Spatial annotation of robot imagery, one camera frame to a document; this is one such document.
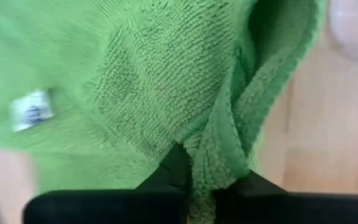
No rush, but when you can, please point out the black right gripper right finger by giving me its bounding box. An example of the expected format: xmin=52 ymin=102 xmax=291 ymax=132
xmin=213 ymin=170 xmax=358 ymax=224

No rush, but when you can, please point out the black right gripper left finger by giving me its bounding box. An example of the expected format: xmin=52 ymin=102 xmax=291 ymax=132
xmin=23 ymin=142 xmax=193 ymax=224

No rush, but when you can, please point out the green microfiber towel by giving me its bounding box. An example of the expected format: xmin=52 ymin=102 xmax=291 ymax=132
xmin=0 ymin=0 xmax=328 ymax=224

